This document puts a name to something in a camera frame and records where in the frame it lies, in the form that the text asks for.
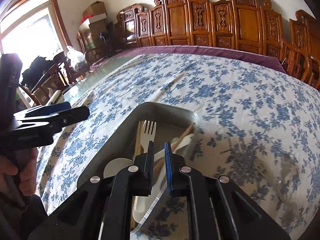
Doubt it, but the carved wooden armchair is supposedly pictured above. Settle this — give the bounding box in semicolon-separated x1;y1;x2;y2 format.
281;10;320;90

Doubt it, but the person's left hand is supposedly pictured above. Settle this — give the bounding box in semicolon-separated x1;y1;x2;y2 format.
1;148;38;196

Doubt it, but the white plastic rice paddle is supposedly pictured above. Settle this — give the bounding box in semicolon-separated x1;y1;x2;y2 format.
102;133;196;179

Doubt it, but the white plastic fork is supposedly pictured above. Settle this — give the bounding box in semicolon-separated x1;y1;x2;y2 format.
140;120;157;153

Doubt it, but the dark wooden dining chair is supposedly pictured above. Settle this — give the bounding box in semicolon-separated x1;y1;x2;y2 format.
21;51;71;105

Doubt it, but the cardboard box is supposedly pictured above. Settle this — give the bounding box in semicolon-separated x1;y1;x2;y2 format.
82;1;107;17

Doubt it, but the white plastic spoon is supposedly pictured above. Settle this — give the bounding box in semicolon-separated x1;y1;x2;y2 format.
132;137;181;224

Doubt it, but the white plastic bag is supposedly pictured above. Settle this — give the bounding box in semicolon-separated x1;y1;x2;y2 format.
67;46;87;72

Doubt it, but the carved wooden sofa bench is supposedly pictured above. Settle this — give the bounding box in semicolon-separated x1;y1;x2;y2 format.
116;0;283;58

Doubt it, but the purple sofa cushion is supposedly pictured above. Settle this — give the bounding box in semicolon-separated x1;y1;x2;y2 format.
91;45;286;74

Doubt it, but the dark wooden chopstick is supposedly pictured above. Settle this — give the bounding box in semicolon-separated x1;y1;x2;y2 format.
153;122;195;173

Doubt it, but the blue floral tablecloth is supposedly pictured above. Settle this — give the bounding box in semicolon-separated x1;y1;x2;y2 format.
37;54;319;239

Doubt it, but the grey metal tray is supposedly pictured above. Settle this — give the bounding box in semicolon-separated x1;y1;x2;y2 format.
77;102;200;224

